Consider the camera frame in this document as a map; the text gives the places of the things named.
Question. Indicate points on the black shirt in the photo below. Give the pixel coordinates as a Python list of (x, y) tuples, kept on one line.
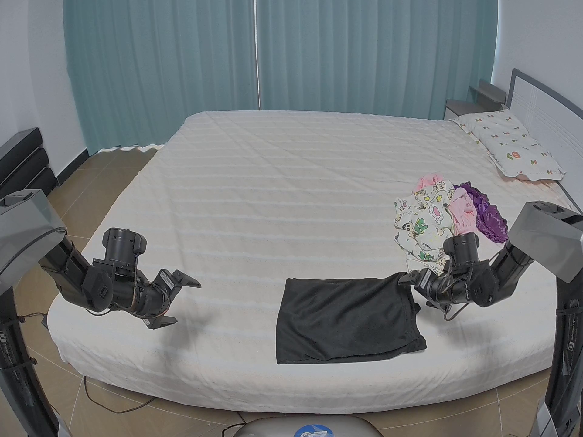
[(346, 321)]

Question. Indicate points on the white printed pillow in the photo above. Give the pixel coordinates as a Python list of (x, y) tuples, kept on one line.
[(505, 146)]

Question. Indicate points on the bed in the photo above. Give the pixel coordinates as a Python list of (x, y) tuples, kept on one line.
[(273, 189)]

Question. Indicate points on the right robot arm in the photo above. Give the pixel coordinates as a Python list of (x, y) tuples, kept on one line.
[(551, 239)]

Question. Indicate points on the grey bedside table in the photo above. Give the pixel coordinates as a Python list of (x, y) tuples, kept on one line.
[(460, 107)]

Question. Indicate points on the pink garment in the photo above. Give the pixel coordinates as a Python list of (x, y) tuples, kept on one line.
[(464, 212)]

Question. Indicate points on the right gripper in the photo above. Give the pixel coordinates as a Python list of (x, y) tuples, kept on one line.
[(442, 289)]

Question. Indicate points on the dark grey chest of drawers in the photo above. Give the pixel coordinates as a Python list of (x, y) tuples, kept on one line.
[(20, 162)]

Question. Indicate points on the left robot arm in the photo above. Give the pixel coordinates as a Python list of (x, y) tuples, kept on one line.
[(27, 225)]

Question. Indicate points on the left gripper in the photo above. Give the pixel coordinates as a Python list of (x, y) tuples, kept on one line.
[(148, 301)]

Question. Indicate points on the purple garment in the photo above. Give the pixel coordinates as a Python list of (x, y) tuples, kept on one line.
[(492, 221)]

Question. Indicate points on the white printed pyjama top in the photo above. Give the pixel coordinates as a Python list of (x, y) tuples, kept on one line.
[(423, 230)]

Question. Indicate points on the blue-green curtain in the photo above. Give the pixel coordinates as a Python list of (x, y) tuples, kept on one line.
[(373, 39), (159, 62)]

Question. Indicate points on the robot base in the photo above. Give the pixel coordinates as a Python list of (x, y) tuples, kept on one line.
[(273, 428)]

